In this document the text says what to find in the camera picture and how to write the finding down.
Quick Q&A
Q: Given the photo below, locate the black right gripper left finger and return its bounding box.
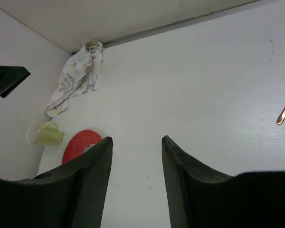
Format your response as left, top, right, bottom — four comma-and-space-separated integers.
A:
0, 137, 113, 228

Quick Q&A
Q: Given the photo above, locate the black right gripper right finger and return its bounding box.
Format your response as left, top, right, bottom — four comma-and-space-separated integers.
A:
161, 136, 285, 228

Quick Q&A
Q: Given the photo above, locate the red and teal plate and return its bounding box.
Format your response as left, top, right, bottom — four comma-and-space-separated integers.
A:
61, 129, 103, 164

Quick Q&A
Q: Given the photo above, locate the pale green mug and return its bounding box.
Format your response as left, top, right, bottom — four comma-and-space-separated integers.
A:
26, 121, 64, 146

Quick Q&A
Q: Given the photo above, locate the floral patterned cloth placemat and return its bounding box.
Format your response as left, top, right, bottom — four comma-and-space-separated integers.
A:
45, 40, 104, 118

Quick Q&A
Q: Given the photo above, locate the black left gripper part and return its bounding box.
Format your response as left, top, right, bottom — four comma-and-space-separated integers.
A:
0, 66, 30, 98

